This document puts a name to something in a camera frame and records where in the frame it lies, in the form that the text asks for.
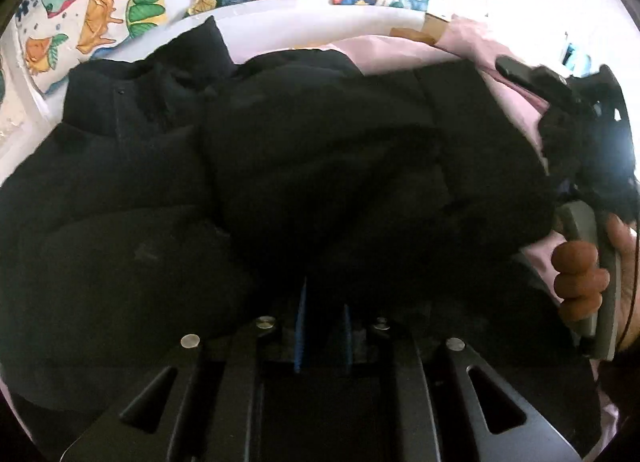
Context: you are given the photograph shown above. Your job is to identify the wooden bed frame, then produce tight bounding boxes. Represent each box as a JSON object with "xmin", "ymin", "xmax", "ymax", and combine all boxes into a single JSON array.
[{"xmin": 389, "ymin": 12, "xmax": 452, "ymax": 46}]

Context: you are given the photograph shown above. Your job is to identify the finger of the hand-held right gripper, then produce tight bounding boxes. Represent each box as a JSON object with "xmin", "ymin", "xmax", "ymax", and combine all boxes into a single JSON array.
[{"xmin": 494, "ymin": 56, "xmax": 576, "ymax": 110}]

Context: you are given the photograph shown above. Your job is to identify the fruit print wall poster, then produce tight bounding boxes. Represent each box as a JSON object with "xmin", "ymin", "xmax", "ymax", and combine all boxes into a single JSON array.
[{"xmin": 12, "ymin": 0, "xmax": 169, "ymax": 94}]

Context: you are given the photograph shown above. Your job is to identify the pink bed sheet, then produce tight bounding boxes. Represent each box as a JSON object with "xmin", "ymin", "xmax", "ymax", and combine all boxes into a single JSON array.
[{"xmin": 287, "ymin": 15, "xmax": 622, "ymax": 461}]

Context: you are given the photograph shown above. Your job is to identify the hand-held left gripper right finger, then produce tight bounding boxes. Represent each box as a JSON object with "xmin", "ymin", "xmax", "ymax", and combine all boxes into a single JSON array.
[{"xmin": 342, "ymin": 303, "xmax": 584, "ymax": 462}]

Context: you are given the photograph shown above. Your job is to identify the black puffer jacket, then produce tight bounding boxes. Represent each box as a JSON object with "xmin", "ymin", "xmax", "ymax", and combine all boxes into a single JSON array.
[{"xmin": 0, "ymin": 16, "xmax": 603, "ymax": 453}]

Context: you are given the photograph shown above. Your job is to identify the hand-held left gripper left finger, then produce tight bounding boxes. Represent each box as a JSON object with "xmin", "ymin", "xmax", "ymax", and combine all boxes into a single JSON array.
[{"xmin": 60, "ymin": 278, "xmax": 307, "ymax": 462}]

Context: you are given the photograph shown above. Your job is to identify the blue white device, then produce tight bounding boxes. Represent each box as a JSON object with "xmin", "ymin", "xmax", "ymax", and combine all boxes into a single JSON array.
[{"xmin": 560, "ymin": 35, "xmax": 592, "ymax": 69}]

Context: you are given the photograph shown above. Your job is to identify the person's right hand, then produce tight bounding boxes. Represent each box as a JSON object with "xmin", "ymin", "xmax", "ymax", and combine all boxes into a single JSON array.
[{"xmin": 551, "ymin": 215, "xmax": 640, "ymax": 354}]

